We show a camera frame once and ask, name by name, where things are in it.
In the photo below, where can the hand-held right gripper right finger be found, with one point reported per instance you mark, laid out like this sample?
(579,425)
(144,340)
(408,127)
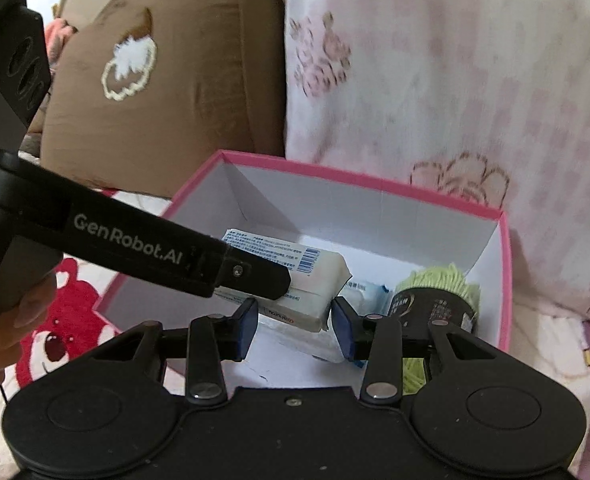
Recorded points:
(341,330)

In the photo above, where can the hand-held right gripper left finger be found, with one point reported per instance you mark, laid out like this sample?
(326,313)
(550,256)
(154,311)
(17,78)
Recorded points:
(247,330)

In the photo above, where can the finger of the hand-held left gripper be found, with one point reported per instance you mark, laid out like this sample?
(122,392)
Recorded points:
(255,275)

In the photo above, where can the clear cotton swab packet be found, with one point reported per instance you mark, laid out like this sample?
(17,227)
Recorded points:
(295,342)

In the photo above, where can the white blue tissue packet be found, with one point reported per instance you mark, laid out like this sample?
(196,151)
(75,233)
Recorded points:
(367,294)
(315,280)

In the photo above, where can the green yarn ball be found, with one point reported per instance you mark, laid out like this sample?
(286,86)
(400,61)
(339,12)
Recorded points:
(440,295)

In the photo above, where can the pink cardboard box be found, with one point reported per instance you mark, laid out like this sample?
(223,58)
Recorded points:
(425,230)

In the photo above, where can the person's left hand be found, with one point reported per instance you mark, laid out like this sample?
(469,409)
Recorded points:
(20,330)

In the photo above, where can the bear printed blanket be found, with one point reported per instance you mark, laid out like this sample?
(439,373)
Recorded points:
(80,310)

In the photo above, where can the brown embroidered pillow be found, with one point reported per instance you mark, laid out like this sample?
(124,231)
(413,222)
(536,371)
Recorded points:
(200,85)

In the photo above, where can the pink floral quilt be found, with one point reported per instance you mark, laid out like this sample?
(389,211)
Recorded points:
(450,85)

